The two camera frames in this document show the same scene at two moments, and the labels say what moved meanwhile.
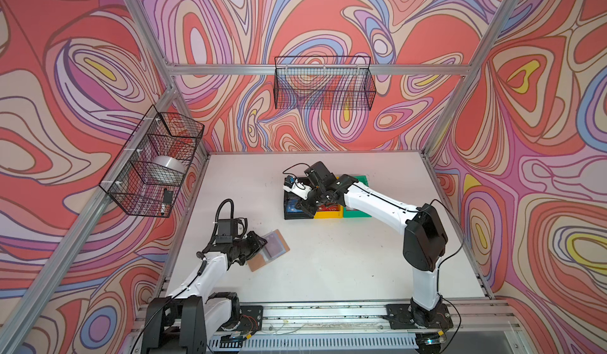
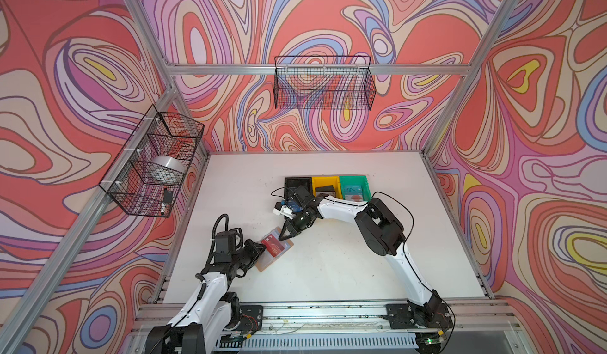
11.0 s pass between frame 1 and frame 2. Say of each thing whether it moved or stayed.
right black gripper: moved
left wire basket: stayed
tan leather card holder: stayed
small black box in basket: stayed
